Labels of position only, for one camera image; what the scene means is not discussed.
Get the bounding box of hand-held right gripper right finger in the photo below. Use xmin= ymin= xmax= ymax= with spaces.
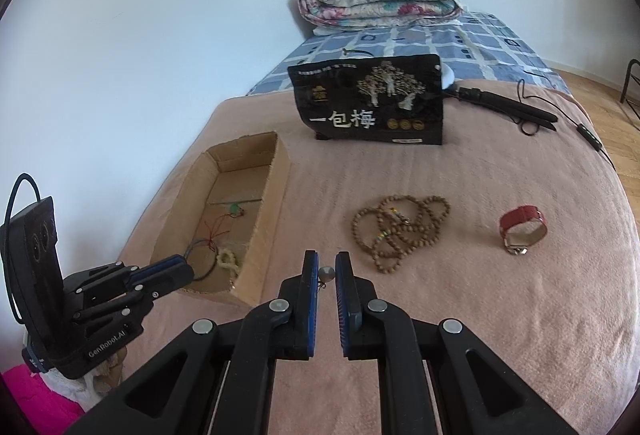
xmin=334 ymin=251 xmax=581 ymax=435

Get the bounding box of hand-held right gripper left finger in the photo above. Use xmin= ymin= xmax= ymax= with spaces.
xmin=62 ymin=249 xmax=321 ymax=435

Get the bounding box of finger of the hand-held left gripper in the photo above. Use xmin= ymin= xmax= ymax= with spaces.
xmin=62 ymin=254 xmax=195 ymax=300
xmin=74 ymin=286 xmax=167 ymax=327

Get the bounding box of dark cord necklace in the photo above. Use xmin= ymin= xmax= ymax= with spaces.
xmin=185 ymin=239 xmax=224 ymax=282

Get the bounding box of cardboard box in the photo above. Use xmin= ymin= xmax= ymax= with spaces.
xmin=149 ymin=131 xmax=292 ymax=307

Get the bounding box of green pendant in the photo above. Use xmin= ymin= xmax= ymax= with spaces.
xmin=204 ymin=201 xmax=247 ymax=247

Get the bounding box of white fuzzy cloth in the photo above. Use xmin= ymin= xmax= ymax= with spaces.
xmin=40 ymin=347 xmax=127 ymax=412

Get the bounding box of bright pink cloth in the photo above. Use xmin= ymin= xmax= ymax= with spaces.
xmin=0 ymin=363 xmax=85 ymax=435

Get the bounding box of black snack bag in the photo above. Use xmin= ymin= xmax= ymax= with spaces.
xmin=287 ymin=55 xmax=446 ymax=146

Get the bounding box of black folded tripod stand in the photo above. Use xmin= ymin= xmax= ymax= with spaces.
xmin=456 ymin=86 xmax=559 ymax=132

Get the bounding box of blue checkered bed sheet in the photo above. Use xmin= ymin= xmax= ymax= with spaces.
xmin=245 ymin=10 xmax=571 ymax=96

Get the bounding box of black metal clothes rack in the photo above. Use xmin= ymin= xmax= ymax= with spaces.
xmin=619 ymin=59 xmax=640 ymax=122

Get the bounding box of brown wooden bead necklace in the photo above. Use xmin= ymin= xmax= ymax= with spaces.
xmin=351 ymin=195 xmax=451 ymax=273

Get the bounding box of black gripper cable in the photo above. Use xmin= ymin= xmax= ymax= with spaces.
xmin=2 ymin=172 xmax=43 ymax=331

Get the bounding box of red strap wristwatch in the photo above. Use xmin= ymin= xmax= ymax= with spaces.
xmin=499 ymin=205 xmax=548 ymax=257

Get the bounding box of black cable with inline switch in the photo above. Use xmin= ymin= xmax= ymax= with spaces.
xmin=516 ymin=77 xmax=622 ymax=176

